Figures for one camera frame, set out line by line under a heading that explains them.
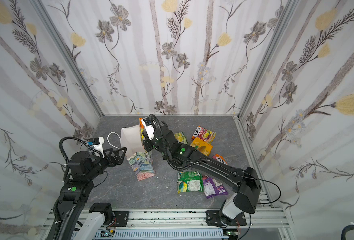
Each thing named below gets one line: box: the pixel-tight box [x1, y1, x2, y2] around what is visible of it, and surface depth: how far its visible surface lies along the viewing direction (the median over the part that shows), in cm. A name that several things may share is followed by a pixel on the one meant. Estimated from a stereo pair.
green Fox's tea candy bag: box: [177, 171, 204, 194], surface depth 85 cm
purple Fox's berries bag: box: [202, 175, 229, 199], surface depth 84 cm
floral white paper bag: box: [120, 124, 156, 181], surface depth 79 cm
